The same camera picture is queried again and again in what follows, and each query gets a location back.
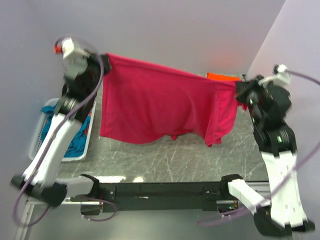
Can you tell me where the pink t shirt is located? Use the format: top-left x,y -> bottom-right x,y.
100,54 -> 240,146

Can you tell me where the folded orange t shirt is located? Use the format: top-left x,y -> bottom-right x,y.
206,72 -> 242,82

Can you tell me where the black base beam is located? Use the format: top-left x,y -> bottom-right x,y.
70,181 -> 241,216

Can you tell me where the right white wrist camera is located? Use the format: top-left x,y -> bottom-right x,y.
258,64 -> 291,87

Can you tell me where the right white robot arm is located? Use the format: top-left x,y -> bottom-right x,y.
219,75 -> 315,237

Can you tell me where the blue t shirt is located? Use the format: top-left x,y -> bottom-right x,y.
41,105 -> 92,160

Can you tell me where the white plastic laundry basket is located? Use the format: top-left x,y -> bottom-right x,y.
28,98 -> 96,162

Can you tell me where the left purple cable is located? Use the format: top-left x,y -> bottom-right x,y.
11,34 -> 118,227

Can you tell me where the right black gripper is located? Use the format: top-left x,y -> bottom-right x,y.
232,72 -> 268,123

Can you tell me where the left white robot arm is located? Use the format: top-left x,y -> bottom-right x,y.
10,54 -> 111,208

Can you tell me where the aluminium frame rail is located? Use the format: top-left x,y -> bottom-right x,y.
13,182 -> 103,240

